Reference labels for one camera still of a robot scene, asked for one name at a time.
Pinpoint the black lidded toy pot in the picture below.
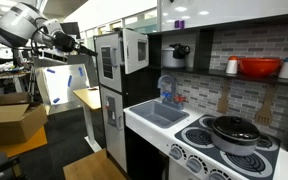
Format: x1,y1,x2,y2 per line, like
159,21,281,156
211,116,260,156

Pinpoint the white freezer door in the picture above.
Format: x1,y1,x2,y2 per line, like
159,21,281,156
95,33,122,92

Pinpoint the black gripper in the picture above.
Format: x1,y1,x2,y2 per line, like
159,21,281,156
53,31,98,57

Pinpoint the grey toy faucet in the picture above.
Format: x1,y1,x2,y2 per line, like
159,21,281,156
157,75,185,110

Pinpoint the metal cabinet with blue tape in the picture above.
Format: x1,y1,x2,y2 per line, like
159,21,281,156
33,54,98,115

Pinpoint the white lower fridge door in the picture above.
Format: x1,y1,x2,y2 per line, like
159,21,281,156
100,86,127,171

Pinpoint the grey toy sink basin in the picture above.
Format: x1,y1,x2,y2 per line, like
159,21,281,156
130,101,189,128

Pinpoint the orange top white shaker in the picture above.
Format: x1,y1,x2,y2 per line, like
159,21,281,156
226,56,238,74

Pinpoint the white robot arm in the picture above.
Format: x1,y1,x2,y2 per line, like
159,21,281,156
0,2,97,56

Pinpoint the cardboard box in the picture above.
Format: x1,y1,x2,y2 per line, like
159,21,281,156
0,92,47,145

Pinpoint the wooden top desk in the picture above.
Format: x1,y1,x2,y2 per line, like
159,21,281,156
73,87,101,152

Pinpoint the wooden toy fork spatula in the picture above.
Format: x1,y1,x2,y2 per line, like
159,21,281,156
254,85,276,126

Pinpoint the red toy bowl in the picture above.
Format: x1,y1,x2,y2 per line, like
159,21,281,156
239,58,281,77

